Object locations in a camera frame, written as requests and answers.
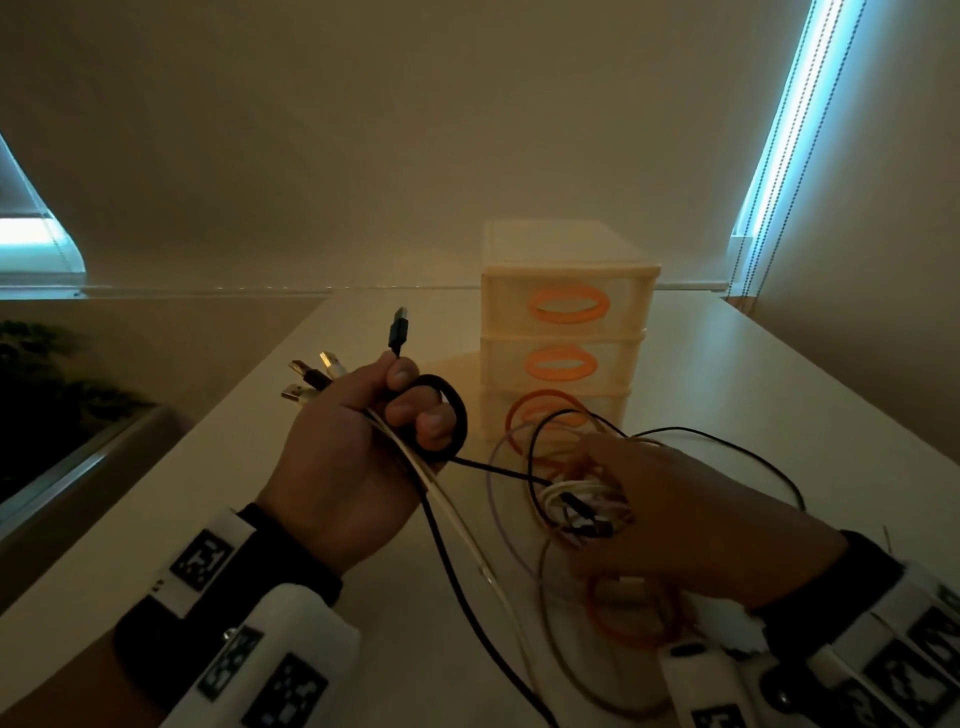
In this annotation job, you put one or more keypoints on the person's right hand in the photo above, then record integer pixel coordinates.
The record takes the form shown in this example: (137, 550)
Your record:
(712, 525)

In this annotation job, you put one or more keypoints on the person's left hand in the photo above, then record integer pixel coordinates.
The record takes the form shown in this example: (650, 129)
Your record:
(330, 487)

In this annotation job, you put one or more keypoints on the person's left forearm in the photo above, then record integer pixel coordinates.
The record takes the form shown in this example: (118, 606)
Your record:
(60, 705)

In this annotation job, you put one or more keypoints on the bright narrow window strip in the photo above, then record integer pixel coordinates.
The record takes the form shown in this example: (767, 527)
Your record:
(780, 150)

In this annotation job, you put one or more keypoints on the bright window corner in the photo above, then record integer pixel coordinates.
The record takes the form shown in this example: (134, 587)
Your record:
(30, 240)

